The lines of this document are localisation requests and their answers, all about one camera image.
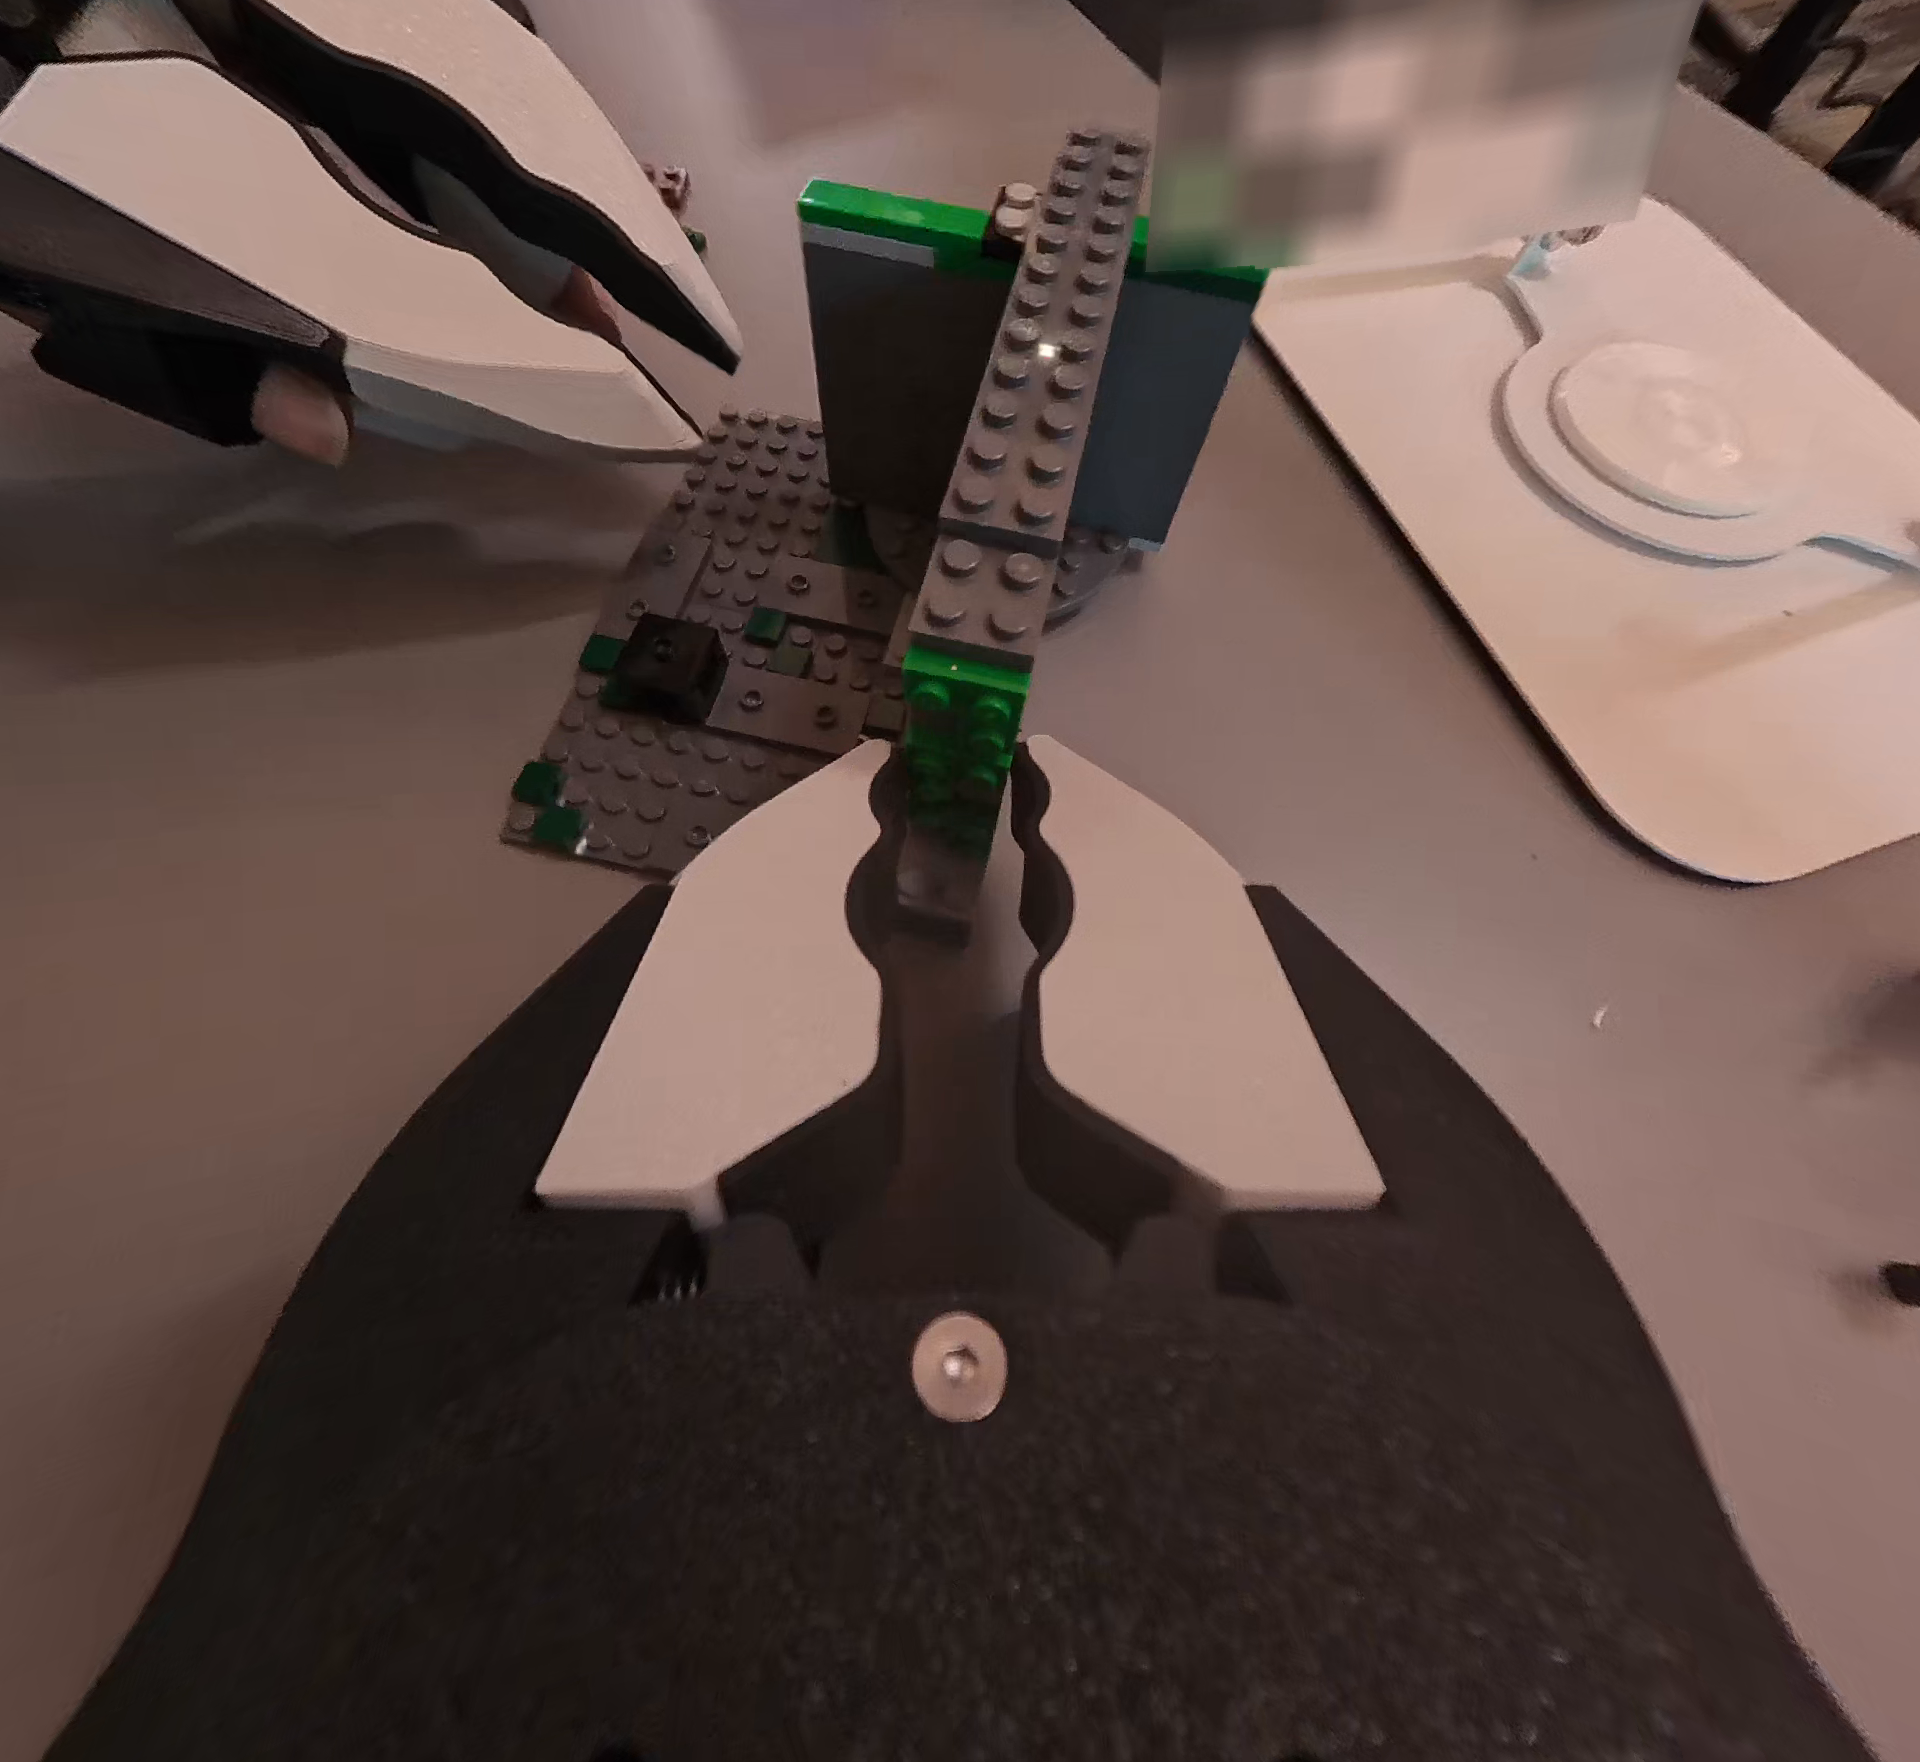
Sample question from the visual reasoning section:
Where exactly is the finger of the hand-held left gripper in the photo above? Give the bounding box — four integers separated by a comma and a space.
196, 0, 746, 377
0, 56, 710, 461

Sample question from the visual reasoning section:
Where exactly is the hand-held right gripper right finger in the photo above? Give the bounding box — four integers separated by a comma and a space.
1008, 735, 1391, 1215

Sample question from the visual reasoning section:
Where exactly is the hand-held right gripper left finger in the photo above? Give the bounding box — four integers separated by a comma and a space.
533, 740, 902, 1232

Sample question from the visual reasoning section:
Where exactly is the grey green brick building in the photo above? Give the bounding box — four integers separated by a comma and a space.
502, 176, 1276, 885

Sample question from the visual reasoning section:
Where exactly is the long grey brick plate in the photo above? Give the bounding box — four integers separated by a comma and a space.
897, 127, 1158, 946

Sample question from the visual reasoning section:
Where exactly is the person's left hand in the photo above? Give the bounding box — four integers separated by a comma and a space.
27, 324, 359, 468

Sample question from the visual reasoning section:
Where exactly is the white desktop stand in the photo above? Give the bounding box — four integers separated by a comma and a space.
1252, 193, 1920, 885

